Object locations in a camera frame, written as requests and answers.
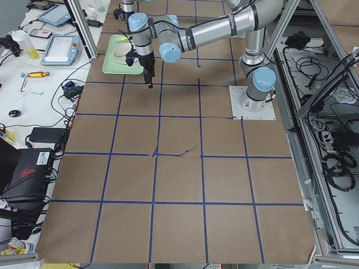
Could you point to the smartphone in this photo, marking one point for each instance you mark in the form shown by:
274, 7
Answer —
40, 33

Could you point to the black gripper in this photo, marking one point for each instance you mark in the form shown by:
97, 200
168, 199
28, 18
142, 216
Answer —
147, 61
123, 14

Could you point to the teach pendant near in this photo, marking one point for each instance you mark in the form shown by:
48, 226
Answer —
61, 50

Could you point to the teach pendant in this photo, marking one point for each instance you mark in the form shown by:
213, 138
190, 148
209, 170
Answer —
56, 15
61, 50

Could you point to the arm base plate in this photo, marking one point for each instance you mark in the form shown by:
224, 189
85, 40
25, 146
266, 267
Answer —
244, 108

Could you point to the teach pendant far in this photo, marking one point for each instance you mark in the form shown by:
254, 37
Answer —
56, 15

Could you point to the light green tray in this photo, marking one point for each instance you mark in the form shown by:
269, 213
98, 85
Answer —
110, 66

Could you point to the gold metal tool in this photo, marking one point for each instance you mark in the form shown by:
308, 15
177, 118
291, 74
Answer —
39, 74

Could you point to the aluminium frame post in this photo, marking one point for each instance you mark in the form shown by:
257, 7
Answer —
81, 25

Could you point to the white round plate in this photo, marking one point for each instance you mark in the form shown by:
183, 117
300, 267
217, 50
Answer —
119, 52

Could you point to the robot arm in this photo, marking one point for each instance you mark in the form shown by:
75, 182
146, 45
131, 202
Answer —
126, 9
173, 40

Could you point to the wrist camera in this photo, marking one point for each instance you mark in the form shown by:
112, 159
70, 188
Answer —
117, 13
130, 57

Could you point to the yellow liquid bottle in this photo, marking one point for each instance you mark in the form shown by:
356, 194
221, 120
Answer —
22, 38

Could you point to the black computer case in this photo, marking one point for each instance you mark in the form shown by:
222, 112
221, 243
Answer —
25, 173

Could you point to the black power adapter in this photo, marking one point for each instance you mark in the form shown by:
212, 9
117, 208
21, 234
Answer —
46, 135

